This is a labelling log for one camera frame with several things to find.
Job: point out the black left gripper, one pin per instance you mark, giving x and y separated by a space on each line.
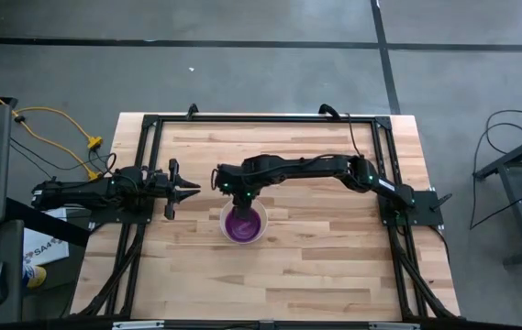
171 192

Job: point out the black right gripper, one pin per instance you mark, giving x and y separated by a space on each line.
242 206

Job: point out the purple translucent plastic bowl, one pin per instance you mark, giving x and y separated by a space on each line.
242 230

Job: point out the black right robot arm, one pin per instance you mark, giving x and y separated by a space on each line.
311 167

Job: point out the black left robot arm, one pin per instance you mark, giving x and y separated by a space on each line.
81 192

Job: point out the white plastic bowl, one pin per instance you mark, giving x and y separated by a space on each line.
223 223

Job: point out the black diagonal bar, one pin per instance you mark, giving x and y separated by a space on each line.
45 222

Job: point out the yellow and blue object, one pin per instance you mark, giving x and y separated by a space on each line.
36 276

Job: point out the grey metal table stand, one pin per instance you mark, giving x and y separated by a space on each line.
517 206

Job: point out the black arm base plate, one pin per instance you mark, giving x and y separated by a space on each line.
425 206
118 215

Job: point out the black curved bracket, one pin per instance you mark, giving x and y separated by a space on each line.
329 110
192 111

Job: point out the black aluminium table frame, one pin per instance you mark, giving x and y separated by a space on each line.
265 119

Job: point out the silver aluminium bracket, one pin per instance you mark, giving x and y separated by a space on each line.
393 326
139 325

